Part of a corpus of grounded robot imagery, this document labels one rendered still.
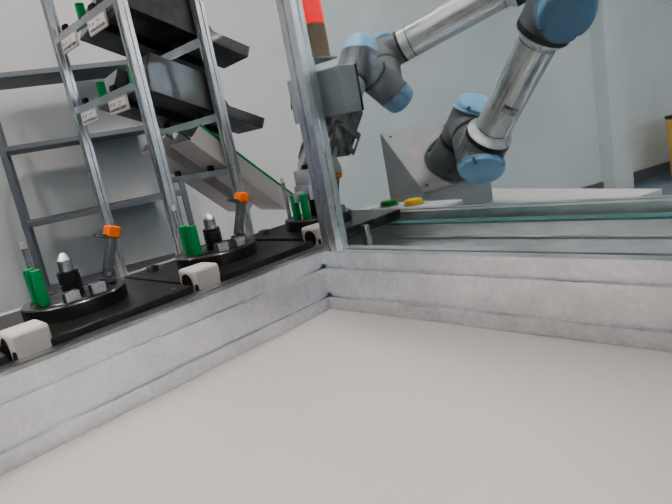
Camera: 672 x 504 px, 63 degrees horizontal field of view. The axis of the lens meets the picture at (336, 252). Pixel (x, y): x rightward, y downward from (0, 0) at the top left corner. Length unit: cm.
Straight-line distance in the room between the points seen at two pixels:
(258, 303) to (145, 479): 33
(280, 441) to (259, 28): 397
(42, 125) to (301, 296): 327
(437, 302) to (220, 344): 31
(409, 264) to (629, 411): 35
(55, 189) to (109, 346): 330
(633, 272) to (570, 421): 19
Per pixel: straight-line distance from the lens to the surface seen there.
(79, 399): 72
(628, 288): 66
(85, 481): 63
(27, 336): 73
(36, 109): 401
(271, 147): 427
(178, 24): 128
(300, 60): 86
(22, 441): 72
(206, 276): 82
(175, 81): 124
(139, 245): 387
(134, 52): 117
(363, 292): 86
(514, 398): 58
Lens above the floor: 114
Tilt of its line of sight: 12 degrees down
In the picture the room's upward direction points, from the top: 11 degrees counter-clockwise
